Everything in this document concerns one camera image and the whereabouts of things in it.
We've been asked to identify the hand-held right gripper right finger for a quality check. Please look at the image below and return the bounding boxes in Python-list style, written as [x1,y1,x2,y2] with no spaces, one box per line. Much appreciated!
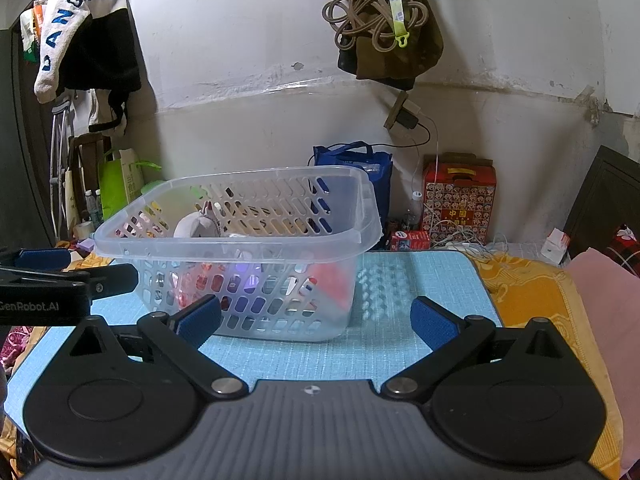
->
[381,296,576,401]

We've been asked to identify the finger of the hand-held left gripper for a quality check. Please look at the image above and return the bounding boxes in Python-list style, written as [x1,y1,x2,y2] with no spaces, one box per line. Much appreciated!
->
[0,247,72,271]
[0,262,139,296]

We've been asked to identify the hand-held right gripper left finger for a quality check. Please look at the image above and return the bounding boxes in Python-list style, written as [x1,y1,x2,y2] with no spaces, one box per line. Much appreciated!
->
[65,294,248,401]

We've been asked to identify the purple box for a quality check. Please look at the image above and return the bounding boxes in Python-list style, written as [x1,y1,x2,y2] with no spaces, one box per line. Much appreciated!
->
[227,260,266,296]

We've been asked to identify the grey plush toy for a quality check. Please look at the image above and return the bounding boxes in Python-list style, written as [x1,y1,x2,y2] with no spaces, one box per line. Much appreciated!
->
[172,200,223,238]

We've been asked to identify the pink tissue pack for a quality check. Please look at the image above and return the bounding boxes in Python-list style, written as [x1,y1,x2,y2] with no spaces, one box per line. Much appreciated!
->
[305,260,356,321]

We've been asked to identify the clear plastic basket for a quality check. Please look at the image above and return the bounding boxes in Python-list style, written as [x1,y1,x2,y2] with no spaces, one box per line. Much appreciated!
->
[93,165,383,343]

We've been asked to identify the magenta floral blanket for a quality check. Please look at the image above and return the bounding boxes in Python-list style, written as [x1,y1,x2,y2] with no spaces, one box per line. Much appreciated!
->
[0,325,31,376]

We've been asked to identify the small red blue carton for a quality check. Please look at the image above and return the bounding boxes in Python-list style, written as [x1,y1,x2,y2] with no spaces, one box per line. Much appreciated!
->
[390,230,432,252]

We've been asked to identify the green shopping bag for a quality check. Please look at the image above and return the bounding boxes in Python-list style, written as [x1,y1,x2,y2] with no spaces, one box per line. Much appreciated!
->
[98,152,162,221]

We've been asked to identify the orange patterned blanket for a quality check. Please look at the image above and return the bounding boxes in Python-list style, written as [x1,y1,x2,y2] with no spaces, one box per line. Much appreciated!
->
[0,247,621,480]

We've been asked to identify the metal crutches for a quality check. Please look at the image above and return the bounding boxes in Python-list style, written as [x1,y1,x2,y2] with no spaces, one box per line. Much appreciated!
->
[47,92,76,241]

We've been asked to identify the white paper bag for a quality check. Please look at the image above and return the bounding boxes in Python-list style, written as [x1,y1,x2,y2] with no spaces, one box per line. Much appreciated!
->
[117,149,146,206]

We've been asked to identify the brown wooden chair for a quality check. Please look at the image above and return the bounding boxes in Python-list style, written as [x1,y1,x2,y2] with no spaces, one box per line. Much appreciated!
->
[70,132,113,226]

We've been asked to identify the clear bottle white cap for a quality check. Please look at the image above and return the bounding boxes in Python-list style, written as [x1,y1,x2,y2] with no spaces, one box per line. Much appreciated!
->
[407,191,423,233]

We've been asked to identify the red patterned gift box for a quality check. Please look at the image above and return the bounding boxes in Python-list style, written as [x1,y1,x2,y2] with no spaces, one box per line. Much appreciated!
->
[421,152,497,246]

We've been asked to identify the small white carton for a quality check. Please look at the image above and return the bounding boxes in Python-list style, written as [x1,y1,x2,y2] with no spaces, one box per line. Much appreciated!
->
[542,228,571,263]

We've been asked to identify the pink blanket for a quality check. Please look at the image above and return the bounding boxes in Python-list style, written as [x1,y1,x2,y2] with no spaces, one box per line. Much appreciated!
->
[565,247,640,480]

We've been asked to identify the blue shopping bag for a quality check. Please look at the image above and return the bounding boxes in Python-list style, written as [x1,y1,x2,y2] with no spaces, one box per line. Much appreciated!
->
[313,142,394,241]

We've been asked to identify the dark red floral cloth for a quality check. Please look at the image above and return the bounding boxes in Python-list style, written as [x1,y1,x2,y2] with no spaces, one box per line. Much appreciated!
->
[605,222,640,278]

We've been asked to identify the dark wooden headboard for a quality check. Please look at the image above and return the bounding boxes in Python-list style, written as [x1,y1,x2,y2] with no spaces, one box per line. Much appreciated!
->
[562,145,640,256]

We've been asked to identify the white and black jacket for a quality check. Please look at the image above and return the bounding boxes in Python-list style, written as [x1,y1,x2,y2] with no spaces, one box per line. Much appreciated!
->
[20,0,143,136]

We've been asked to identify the wooden socket block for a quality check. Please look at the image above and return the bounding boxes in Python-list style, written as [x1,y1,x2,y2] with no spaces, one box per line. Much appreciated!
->
[383,91,411,131]

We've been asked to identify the olive hanging bag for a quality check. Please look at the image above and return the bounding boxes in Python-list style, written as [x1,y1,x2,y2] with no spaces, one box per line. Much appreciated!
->
[337,0,445,92]

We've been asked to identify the white charging cable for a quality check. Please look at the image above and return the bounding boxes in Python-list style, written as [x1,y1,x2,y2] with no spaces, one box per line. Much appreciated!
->
[412,107,506,256]

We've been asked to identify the black charger cable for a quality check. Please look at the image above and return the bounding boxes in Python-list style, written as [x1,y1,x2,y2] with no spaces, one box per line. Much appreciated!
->
[307,117,432,166]

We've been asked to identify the tan coiled rope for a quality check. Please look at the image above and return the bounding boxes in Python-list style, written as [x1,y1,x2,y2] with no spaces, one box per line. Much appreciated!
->
[322,0,430,53]

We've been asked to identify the white and green lanyard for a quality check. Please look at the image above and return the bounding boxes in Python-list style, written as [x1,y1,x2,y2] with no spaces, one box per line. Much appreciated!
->
[382,0,412,50]

